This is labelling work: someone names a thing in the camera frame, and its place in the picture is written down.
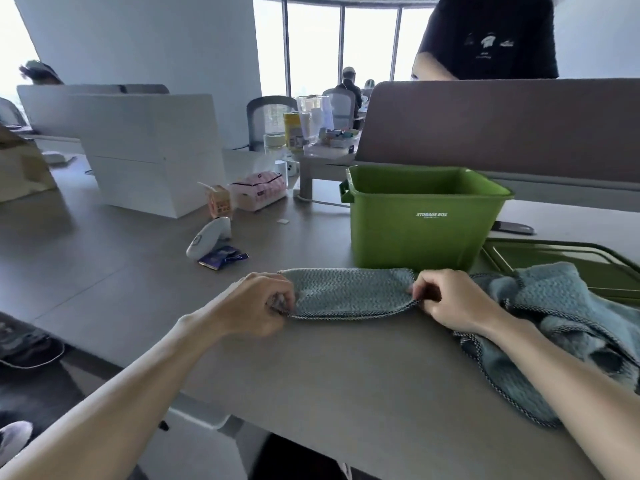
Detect person's right forearm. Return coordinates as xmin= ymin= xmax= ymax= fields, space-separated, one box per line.
xmin=479 ymin=314 xmax=640 ymax=480

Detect large glass window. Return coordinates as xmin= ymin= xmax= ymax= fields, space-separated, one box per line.
xmin=252 ymin=0 xmax=436 ymax=98

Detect grey office chair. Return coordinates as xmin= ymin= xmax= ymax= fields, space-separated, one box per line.
xmin=245 ymin=96 xmax=300 ymax=151

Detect person's left forearm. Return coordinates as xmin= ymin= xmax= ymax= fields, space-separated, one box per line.
xmin=0 ymin=307 xmax=226 ymax=480

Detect yellow wipes canister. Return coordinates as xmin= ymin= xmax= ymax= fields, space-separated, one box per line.
xmin=283 ymin=112 xmax=306 ymax=155

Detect pink tissue pack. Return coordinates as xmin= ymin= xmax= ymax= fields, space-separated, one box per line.
xmin=229 ymin=170 xmax=289 ymax=212

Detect person's left hand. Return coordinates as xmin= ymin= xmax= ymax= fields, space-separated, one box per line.
xmin=215 ymin=272 xmax=297 ymax=338

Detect black phone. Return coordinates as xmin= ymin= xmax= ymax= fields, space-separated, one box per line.
xmin=491 ymin=220 xmax=535 ymax=237

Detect brown desk divider panel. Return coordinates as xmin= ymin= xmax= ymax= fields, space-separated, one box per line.
xmin=352 ymin=77 xmax=640 ymax=178

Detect green plastic storage box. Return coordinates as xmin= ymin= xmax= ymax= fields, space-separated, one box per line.
xmin=339 ymin=165 xmax=515 ymax=271

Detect orange drink carton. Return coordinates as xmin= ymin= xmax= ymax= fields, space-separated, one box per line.
xmin=197 ymin=182 xmax=235 ymax=219

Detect blue foil wrapper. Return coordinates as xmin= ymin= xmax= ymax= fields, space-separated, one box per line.
xmin=198 ymin=246 xmax=249 ymax=269

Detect green flat plastic lid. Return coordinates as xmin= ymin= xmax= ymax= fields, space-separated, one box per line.
xmin=479 ymin=238 xmax=640 ymax=308

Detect clear plastic organizer box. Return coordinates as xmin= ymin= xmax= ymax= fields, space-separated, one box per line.
xmin=296 ymin=94 xmax=362 ymax=158

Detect grey desk riser shelf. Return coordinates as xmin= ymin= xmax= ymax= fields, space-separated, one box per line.
xmin=295 ymin=144 xmax=640 ymax=213

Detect person's right hand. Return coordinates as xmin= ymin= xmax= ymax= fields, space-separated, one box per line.
xmin=407 ymin=268 xmax=503 ymax=335

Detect white mesh chair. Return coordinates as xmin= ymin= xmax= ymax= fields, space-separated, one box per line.
xmin=322 ymin=88 xmax=357 ymax=129

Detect grey sneaker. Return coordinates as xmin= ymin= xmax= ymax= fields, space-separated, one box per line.
xmin=0 ymin=421 xmax=33 ymax=461

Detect brown paper bag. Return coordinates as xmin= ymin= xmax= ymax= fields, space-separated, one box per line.
xmin=0 ymin=125 xmax=59 ymax=203

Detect large white box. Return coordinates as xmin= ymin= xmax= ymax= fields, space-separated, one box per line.
xmin=67 ymin=93 xmax=227 ymax=219

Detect white cable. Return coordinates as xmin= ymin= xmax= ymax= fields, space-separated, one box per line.
xmin=293 ymin=194 xmax=351 ymax=208

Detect white handheld controller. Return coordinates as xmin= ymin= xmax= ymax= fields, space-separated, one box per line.
xmin=185 ymin=216 xmax=233 ymax=261

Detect person's black trousers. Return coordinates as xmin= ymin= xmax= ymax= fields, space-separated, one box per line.
xmin=249 ymin=434 xmax=351 ymax=480

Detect dark bag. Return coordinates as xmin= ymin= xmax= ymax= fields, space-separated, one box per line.
xmin=0 ymin=312 xmax=66 ymax=371

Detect white power cube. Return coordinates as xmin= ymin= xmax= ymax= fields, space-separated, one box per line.
xmin=273 ymin=159 xmax=301 ymax=188

